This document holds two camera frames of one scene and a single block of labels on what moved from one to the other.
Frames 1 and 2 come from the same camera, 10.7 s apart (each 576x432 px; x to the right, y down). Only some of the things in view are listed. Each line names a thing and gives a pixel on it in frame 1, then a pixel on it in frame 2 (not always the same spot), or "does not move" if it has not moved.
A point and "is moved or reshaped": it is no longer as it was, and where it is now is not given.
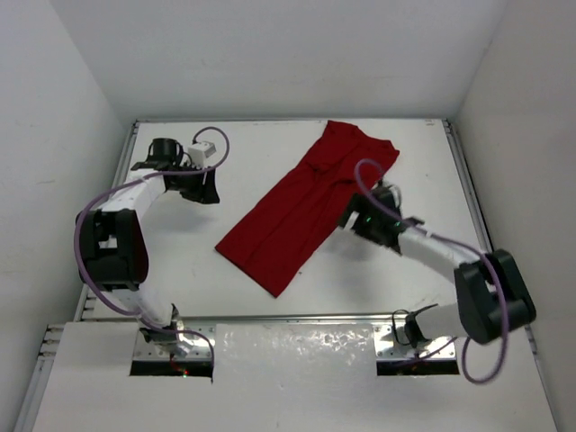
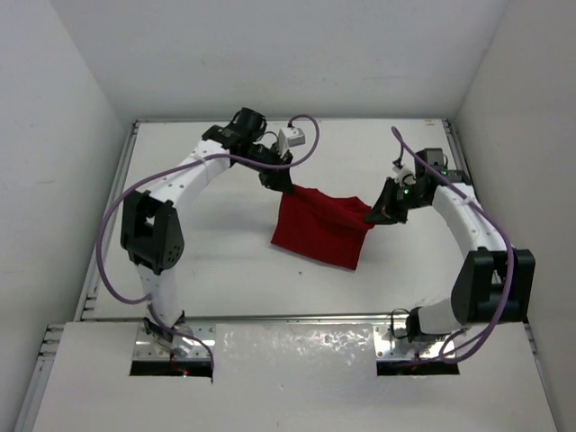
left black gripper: [198, 190] -> [274, 175]
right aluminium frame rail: [470, 183] does not move
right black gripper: [359, 205] -> [385, 211]
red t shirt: [300, 209] is moved or reshaped
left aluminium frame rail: [121, 172] does not move
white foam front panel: [283, 378] does not move
